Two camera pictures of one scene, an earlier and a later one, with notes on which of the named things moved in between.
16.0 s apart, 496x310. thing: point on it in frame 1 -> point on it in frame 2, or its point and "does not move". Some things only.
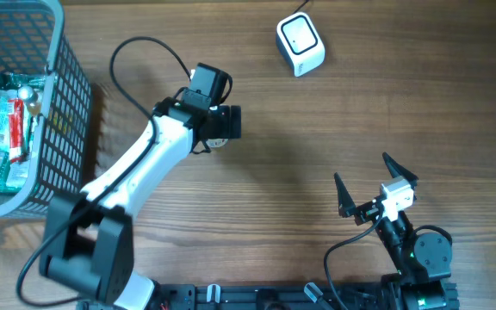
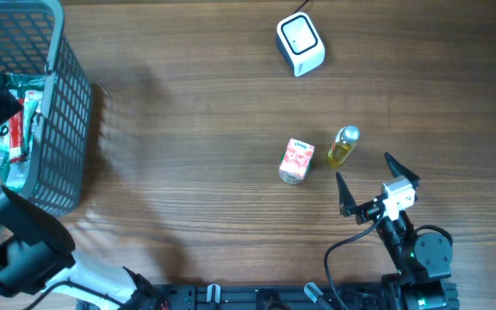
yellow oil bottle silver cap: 31,98 -> 345,139
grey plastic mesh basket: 28,37 does not move
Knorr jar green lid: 216,142 -> 294,179
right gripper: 365,211 does not move
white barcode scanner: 300,42 does not move
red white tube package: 16,122 does not move
